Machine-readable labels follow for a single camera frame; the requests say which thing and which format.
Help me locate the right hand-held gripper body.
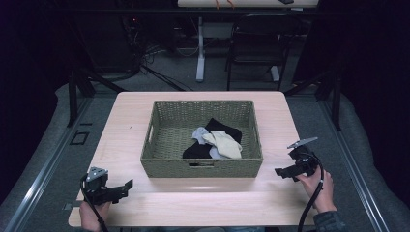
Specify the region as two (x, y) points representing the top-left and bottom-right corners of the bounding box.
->
(286, 136), (320, 178)

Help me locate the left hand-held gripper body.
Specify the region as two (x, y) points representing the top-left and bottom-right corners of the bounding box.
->
(79, 166), (121, 207)

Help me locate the green woven basket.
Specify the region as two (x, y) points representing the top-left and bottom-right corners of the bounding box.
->
(139, 100), (264, 179)

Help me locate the cream sock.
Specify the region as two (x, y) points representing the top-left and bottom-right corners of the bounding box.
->
(201, 130), (244, 160)

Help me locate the black sock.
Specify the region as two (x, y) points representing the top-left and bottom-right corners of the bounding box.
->
(182, 117), (243, 160)

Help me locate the grey sock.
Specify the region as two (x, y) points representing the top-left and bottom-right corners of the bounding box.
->
(191, 126), (226, 160)

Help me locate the person's right hand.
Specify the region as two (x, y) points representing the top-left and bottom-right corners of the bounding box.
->
(295, 168), (337, 214)

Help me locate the person's left hand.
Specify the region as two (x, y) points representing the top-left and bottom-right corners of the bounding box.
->
(78, 200), (112, 232)

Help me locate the black metal stand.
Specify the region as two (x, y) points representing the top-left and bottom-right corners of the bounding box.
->
(283, 69), (343, 131)
(66, 68), (128, 128)

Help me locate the black folding chair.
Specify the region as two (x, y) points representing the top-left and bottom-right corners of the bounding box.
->
(224, 12), (305, 92)

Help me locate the white desk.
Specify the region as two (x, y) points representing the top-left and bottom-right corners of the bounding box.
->
(177, 0), (320, 83)

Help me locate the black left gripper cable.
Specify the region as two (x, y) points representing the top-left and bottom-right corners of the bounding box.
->
(79, 175), (109, 232)

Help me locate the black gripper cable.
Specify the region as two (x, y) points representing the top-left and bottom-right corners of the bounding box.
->
(297, 153), (325, 232)
(79, 175), (109, 232)

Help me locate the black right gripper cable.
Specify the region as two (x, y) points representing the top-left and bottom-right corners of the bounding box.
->
(297, 153), (325, 232)

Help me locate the grey metal floor rail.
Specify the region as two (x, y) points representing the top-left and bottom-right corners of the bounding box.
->
(317, 98), (393, 232)
(3, 96), (95, 232)

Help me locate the bundle of floor cables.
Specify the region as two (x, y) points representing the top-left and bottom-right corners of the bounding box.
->
(120, 15), (194, 92)

